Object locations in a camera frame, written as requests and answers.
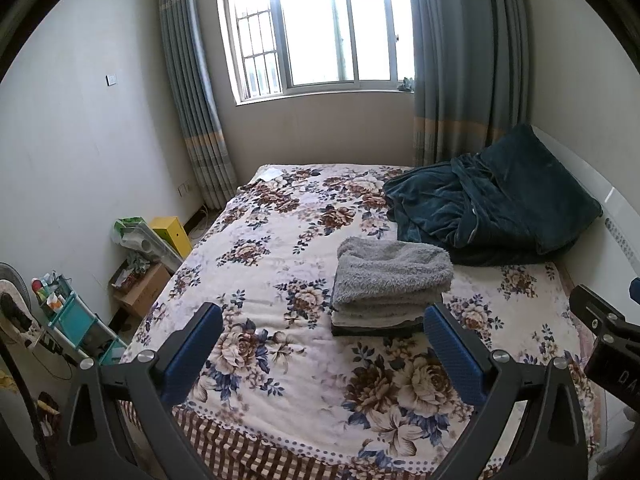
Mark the cardboard box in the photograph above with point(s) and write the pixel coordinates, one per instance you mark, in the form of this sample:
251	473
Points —
145	290

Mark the yellow box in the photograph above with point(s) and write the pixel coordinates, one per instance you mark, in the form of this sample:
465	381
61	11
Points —
172	235

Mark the floral bedspread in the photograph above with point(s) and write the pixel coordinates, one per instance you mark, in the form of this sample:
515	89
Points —
280	360

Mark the barred sliding window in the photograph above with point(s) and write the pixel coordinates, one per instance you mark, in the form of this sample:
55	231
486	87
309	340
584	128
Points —
325	25

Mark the white paper sheet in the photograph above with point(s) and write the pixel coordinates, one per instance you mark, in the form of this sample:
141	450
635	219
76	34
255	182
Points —
271	174

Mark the white bed headboard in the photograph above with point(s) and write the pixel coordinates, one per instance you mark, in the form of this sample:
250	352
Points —
600	180

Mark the teal velvet pillow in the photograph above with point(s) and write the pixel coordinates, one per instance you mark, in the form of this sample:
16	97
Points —
540	185

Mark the white standing fan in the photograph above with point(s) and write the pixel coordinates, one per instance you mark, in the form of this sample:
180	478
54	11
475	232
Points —
15	300

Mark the wall socket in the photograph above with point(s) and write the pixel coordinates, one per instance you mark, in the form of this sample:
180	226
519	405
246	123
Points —
184	189

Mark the white wall switch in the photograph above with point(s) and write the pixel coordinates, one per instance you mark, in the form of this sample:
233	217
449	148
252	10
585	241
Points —
111	79

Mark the teal shelf cart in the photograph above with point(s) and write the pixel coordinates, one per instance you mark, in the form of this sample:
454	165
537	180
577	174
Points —
80	320

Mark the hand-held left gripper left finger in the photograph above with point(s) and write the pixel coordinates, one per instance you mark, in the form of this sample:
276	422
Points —
195	345

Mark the grey fluffy pants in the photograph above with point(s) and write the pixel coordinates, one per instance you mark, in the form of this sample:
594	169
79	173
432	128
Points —
390	270

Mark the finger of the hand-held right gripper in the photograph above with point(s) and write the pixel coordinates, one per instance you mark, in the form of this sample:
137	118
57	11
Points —
587	302
636	290

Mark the grey-green striped curtain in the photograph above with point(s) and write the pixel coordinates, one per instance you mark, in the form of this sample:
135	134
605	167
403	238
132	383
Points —
465	60
195	85

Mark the green white plastic bag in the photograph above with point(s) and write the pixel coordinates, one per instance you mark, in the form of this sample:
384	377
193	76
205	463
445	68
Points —
127	227

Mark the folded white garment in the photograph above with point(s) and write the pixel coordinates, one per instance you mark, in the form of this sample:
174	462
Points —
370	321

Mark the teal velvet blanket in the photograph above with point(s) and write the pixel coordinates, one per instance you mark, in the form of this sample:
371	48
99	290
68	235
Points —
440	210

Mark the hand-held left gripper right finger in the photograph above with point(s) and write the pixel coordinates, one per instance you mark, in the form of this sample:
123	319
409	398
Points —
452	350

